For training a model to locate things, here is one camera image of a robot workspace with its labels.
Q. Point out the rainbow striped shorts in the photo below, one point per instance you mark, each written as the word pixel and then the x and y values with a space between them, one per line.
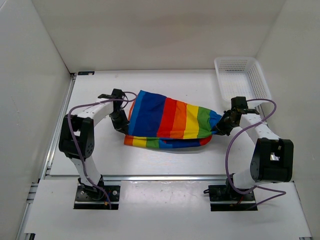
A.
pixel 160 122

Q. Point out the black corner label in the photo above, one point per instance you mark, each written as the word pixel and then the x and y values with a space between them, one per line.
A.
pixel 86 73

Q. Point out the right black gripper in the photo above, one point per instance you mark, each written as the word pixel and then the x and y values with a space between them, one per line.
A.
pixel 220 127

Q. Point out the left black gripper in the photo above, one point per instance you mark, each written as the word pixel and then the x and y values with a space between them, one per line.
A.
pixel 123 126

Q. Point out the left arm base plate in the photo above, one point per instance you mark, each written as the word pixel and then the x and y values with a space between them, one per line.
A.
pixel 96 200

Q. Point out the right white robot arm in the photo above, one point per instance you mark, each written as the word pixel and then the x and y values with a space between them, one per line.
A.
pixel 272 159

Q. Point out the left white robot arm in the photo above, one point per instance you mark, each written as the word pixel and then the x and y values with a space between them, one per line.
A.
pixel 77 136

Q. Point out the white plastic basket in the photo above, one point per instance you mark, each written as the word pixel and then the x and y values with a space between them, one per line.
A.
pixel 240 76

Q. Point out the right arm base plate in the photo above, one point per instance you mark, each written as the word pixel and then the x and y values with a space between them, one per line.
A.
pixel 223 198

